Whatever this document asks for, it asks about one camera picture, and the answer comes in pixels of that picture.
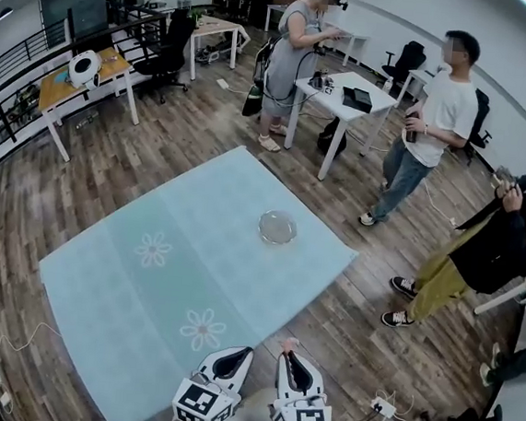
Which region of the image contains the light wood top table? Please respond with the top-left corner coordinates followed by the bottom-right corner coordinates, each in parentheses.
top-left (184, 12), bottom-right (248, 86)

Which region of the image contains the white square table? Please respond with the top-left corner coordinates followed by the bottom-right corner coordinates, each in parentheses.
top-left (279, 65), bottom-right (401, 189)

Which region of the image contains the light blue flowered tablecloth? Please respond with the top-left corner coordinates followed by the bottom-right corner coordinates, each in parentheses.
top-left (22, 126), bottom-right (370, 421)

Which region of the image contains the dark bottle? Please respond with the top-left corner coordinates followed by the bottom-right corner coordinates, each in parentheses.
top-left (403, 111), bottom-right (420, 144)

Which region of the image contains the black metal railing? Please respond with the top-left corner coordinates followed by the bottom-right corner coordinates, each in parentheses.
top-left (0, 0), bottom-right (170, 189)

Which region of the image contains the black bag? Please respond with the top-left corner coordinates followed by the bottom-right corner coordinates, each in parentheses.
top-left (314, 114), bottom-right (351, 161)

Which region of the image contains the black flat box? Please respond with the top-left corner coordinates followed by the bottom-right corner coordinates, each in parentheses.
top-left (340, 86), bottom-right (376, 114)

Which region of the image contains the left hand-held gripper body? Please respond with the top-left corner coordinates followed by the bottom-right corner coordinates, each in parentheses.
top-left (170, 367), bottom-right (245, 421)

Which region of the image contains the black office chair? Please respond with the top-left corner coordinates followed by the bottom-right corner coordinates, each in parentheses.
top-left (449, 86), bottom-right (498, 169)
top-left (128, 5), bottom-right (199, 107)
top-left (378, 37), bottom-right (429, 90)

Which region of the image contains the wooden top desk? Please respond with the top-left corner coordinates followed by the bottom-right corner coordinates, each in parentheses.
top-left (32, 40), bottom-right (148, 170)

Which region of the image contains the white round robot device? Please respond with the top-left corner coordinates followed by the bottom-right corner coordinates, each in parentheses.
top-left (65, 47), bottom-right (105, 91)

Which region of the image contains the dark green bag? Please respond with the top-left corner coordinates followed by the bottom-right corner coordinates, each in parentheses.
top-left (240, 33), bottom-right (282, 120)

